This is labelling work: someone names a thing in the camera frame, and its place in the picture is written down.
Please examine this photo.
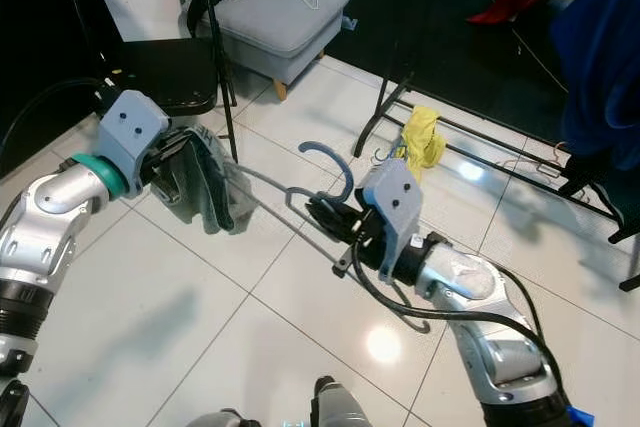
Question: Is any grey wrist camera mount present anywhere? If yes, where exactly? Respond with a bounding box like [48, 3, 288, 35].
[98, 90, 171, 196]
[360, 157, 423, 283]

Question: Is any grey blue towel garment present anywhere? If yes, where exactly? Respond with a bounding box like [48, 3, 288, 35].
[160, 127, 254, 236]

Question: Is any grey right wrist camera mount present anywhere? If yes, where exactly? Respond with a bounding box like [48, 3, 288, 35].
[360, 157, 423, 283]

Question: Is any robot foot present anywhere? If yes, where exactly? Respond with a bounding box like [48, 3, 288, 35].
[215, 409, 266, 427]
[310, 377, 376, 427]

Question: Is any blue shirt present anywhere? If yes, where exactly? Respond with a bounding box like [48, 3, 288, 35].
[550, 0, 640, 173]

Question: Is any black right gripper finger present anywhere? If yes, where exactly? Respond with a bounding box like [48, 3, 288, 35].
[308, 219, 365, 250]
[303, 195, 363, 224]

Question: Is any grey plastic hanger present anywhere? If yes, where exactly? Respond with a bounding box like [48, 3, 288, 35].
[245, 140, 431, 333]

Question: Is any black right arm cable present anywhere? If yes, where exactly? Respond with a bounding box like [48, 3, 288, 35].
[345, 237, 566, 398]

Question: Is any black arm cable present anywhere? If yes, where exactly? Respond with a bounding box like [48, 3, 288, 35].
[0, 77, 111, 163]
[345, 237, 566, 398]

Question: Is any black folding chair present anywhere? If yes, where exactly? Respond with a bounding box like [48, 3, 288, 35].
[75, 0, 241, 163]

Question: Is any yellow cloth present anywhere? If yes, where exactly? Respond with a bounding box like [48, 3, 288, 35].
[395, 104, 449, 183]

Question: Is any black metal clothes rack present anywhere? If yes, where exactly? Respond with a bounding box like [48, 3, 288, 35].
[355, 67, 640, 293]

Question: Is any pink wire hanger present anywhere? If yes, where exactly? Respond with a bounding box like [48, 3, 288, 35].
[545, 142, 573, 180]

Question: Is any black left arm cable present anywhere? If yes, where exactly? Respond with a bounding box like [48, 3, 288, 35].
[0, 77, 111, 163]

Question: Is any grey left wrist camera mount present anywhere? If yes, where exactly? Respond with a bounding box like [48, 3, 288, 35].
[98, 90, 171, 196]

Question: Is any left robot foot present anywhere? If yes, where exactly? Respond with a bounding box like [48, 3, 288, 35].
[215, 409, 266, 427]

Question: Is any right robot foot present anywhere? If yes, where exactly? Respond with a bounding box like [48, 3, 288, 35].
[310, 377, 376, 427]

